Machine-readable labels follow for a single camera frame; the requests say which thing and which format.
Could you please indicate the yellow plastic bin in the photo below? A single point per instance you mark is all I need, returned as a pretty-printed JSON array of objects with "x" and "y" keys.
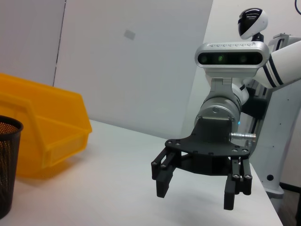
[{"x": 47, "y": 122}]

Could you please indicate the black mesh cup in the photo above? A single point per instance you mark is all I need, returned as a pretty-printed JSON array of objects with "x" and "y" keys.
[{"x": 8, "y": 164}]

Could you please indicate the small grey wall sticker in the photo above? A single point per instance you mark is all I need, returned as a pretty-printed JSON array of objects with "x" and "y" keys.
[{"x": 129, "y": 34}]

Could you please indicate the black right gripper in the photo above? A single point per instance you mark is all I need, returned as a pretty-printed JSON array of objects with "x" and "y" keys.
[{"x": 209, "y": 150}]

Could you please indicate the white and black robot head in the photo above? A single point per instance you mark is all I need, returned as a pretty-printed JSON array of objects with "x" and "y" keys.
[{"x": 252, "y": 23}]

